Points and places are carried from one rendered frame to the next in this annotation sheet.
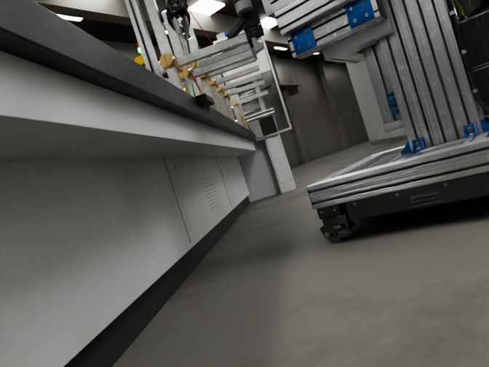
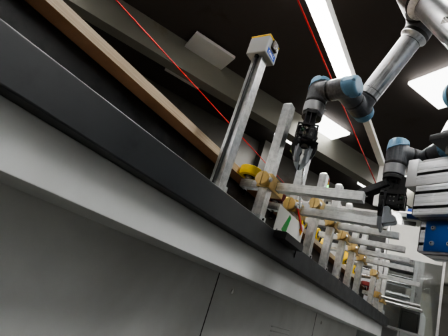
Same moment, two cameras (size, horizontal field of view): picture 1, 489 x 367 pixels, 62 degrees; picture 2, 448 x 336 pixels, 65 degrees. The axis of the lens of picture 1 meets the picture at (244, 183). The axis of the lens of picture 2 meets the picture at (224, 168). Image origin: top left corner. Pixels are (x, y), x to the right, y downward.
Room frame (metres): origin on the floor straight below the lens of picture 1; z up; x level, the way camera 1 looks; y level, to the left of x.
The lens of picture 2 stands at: (0.53, -0.30, 0.46)
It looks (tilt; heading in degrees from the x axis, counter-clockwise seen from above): 19 degrees up; 30
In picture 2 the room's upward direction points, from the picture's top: 19 degrees clockwise
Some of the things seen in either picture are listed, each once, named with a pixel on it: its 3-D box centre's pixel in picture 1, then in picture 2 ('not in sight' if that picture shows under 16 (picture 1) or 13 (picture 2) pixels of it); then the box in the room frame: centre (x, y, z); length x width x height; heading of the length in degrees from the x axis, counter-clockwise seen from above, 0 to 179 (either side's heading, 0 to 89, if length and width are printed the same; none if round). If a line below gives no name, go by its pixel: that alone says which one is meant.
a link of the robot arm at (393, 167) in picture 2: (244, 8); (394, 172); (1.83, -0.23, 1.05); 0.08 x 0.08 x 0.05
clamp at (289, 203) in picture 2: (186, 75); (294, 209); (1.86, 0.10, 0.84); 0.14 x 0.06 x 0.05; 173
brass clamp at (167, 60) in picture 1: (171, 63); (269, 185); (1.61, 0.13, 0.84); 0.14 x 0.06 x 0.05; 173
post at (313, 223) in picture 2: (196, 79); (313, 221); (2.08, 0.07, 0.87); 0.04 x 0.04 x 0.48; 83
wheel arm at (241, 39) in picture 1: (194, 57); (296, 190); (1.61, 0.04, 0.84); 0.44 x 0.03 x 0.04; 83
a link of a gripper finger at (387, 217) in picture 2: (257, 46); (387, 219); (1.81, -0.24, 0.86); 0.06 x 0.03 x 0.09; 83
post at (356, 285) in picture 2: (225, 95); (361, 259); (3.07, -0.06, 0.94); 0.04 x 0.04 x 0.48; 83
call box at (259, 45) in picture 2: not in sight; (262, 52); (1.33, 0.17, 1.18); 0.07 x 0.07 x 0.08; 83
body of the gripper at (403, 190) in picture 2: (251, 25); (393, 193); (1.83, -0.24, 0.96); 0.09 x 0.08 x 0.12; 83
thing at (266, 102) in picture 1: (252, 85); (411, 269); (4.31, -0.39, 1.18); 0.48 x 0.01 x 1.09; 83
